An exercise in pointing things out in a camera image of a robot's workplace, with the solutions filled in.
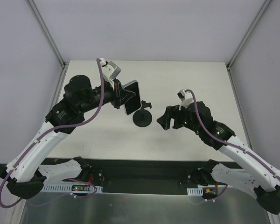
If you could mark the white cable duct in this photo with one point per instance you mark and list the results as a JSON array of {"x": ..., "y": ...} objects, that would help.
[
  {"x": 71, "y": 188},
  {"x": 195, "y": 191}
]

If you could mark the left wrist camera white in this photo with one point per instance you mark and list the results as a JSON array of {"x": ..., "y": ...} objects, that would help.
[{"x": 110, "y": 71}]

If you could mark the right aluminium frame post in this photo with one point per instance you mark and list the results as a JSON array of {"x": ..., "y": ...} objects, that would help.
[{"x": 244, "y": 40}]

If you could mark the black smartphone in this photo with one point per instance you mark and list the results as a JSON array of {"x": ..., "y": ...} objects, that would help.
[{"x": 134, "y": 103}]

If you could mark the left aluminium frame post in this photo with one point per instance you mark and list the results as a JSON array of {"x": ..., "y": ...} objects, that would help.
[{"x": 45, "y": 31}]

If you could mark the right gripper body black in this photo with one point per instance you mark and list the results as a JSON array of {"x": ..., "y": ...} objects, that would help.
[{"x": 176, "y": 117}]

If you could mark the black phone stand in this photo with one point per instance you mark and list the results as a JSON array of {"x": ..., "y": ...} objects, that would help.
[{"x": 143, "y": 117}]

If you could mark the aluminium frame post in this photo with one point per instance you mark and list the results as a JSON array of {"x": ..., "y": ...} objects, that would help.
[
  {"x": 244, "y": 40},
  {"x": 45, "y": 31}
]

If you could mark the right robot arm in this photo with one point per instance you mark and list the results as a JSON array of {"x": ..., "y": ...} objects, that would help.
[{"x": 261, "y": 180}]

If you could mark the left white cable duct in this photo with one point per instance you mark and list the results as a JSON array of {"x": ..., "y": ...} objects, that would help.
[{"x": 71, "y": 188}]

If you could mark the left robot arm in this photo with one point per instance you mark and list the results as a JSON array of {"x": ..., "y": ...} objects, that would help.
[{"x": 25, "y": 177}]

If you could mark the right white cable duct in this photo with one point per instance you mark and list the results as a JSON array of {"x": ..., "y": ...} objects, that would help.
[{"x": 195, "y": 191}]

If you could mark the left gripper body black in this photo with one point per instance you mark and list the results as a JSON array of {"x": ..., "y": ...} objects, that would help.
[{"x": 118, "y": 94}]

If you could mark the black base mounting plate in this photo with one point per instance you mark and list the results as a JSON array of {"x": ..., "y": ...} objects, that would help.
[{"x": 147, "y": 177}]

